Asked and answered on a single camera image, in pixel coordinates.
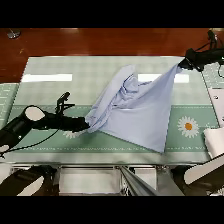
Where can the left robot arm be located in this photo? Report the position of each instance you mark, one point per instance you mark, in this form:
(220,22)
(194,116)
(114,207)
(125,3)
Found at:
(20,125)

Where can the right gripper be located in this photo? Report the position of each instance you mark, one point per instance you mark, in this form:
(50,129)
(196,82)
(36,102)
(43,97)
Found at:
(192,60)

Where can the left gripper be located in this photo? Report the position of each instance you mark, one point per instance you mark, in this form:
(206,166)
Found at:
(75,124)

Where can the light blue shirt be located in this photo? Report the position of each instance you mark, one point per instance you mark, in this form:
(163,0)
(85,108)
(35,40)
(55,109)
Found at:
(140,113)

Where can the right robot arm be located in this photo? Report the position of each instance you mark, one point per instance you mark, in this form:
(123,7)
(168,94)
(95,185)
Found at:
(213,55)

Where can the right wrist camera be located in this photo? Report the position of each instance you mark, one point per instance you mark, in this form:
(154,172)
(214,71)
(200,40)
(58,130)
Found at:
(212,38)

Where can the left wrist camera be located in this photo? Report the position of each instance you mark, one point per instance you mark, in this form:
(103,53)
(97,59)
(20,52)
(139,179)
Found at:
(62,100)

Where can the silver frame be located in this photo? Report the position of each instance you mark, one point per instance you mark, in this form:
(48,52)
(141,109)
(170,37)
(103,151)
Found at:
(140,186)

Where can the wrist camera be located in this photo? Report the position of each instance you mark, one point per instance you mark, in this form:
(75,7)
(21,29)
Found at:
(212,38)
(62,100)

